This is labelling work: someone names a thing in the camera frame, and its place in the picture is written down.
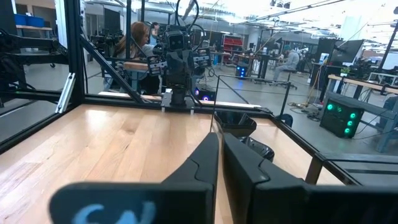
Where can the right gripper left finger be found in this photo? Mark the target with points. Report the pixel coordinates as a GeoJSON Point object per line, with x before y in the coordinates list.
{"type": "Point", "coordinates": [202, 165]}

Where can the person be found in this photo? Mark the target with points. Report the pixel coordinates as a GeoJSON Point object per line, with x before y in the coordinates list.
{"type": "Point", "coordinates": [136, 34]}
{"type": "Point", "coordinates": [290, 60]}
{"type": "Point", "coordinates": [154, 31]}

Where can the wooden wall shelf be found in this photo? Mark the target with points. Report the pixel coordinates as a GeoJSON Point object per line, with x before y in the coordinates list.
{"type": "Point", "coordinates": [34, 28]}

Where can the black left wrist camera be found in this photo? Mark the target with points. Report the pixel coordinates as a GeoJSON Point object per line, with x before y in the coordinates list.
{"type": "Point", "coordinates": [176, 40]}

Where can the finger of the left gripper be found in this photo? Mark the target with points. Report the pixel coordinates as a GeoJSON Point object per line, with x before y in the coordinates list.
{"type": "Point", "coordinates": [174, 70]}
{"type": "Point", "coordinates": [186, 70]}

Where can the dark blue round object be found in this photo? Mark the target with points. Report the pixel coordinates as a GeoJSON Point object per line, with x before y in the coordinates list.
{"type": "Point", "coordinates": [285, 119]}

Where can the blue storage bin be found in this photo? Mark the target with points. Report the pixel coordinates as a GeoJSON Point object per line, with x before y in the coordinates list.
{"type": "Point", "coordinates": [35, 21]}
{"type": "Point", "coordinates": [20, 20]}

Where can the wooden desk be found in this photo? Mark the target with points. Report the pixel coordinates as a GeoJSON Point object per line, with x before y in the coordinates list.
{"type": "Point", "coordinates": [135, 66]}

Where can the wooden workbench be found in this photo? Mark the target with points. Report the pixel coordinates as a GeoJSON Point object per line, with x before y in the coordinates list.
{"type": "Point", "coordinates": [363, 83]}

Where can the black equipment cart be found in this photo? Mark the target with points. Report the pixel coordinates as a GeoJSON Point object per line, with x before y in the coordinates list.
{"type": "Point", "coordinates": [31, 43]}

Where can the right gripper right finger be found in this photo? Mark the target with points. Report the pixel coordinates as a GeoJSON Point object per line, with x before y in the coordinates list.
{"type": "Point", "coordinates": [258, 193]}

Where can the black diagonal rig brace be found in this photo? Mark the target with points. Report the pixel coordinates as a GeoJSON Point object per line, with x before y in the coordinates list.
{"type": "Point", "coordinates": [109, 67]}

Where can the black computer with green lights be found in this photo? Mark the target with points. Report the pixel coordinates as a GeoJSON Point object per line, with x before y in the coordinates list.
{"type": "Point", "coordinates": [340, 116]}

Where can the black wavy square plate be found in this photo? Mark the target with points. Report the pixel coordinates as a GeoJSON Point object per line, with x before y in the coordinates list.
{"type": "Point", "coordinates": [234, 119]}

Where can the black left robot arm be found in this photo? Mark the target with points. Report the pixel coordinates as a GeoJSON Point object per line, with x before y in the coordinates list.
{"type": "Point", "coordinates": [178, 96]}

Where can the silver metal bracket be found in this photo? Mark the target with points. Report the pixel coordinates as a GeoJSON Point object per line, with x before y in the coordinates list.
{"type": "Point", "coordinates": [65, 93]}

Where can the black stool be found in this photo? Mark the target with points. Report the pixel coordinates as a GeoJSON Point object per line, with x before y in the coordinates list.
{"type": "Point", "coordinates": [284, 79]}

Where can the black rig upright post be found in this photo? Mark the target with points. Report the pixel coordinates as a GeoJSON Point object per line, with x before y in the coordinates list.
{"type": "Point", "coordinates": [74, 46]}

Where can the black rig beam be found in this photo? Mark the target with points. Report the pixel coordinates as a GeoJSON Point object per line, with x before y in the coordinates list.
{"type": "Point", "coordinates": [31, 131]}

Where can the black leaf-shaped plate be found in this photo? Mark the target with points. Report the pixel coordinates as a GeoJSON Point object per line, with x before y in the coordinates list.
{"type": "Point", "coordinates": [261, 149]}

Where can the dark wall screen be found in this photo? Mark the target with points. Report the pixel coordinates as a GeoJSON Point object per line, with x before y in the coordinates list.
{"type": "Point", "coordinates": [112, 20]}

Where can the dark monitor on stand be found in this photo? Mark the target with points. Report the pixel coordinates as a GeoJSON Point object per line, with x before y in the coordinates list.
{"type": "Point", "coordinates": [346, 51]}

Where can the black computer with blue lights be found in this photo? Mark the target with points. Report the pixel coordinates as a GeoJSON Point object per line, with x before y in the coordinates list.
{"type": "Point", "coordinates": [242, 71]}

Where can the black computer with purple lights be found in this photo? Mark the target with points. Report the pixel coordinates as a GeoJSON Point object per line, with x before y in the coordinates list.
{"type": "Point", "coordinates": [205, 94]}

